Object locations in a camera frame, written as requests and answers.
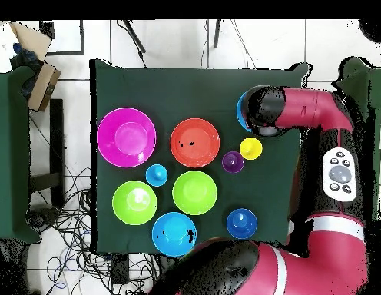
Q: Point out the green bowl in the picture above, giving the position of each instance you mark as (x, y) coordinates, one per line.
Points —
(194, 192)
(134, 202)

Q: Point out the light blue cup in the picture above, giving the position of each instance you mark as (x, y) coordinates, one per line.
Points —
(156, 175)

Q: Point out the black metal stand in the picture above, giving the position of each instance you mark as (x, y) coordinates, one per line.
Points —
(56, 138)

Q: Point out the yellow cup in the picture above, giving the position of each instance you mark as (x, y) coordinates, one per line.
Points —
(250, 148)

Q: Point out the black pedestal leg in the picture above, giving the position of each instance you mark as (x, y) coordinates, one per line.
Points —
(43, 218)

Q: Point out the dark green table cloth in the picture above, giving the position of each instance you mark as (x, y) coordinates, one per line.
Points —
(193, 89)

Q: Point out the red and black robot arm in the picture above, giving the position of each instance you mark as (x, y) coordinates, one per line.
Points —
(319, 264)

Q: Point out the brown cardboard box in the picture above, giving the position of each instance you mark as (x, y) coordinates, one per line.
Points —
(43, 87)

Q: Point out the small dark blue bowl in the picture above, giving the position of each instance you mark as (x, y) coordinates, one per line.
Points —
(241, 223)

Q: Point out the black tripod leg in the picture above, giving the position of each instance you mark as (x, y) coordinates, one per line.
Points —
(135, 38)
(217, 33)

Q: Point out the brown cardboard sheet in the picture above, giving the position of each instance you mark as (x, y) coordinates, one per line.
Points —
(32, 40)

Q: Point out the orange bowl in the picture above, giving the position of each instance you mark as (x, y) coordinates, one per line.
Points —
(195, 143)

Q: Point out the green cloth side table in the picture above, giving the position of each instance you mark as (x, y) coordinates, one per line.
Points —
(10, 153)
(378, 92)

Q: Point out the purple cup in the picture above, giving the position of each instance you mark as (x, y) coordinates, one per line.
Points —
(233, 162)

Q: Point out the light blue bowl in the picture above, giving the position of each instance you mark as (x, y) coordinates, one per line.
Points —
(240, 113)
(173, 235)

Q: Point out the pink bowl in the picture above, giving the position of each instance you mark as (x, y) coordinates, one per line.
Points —
(126, 137)

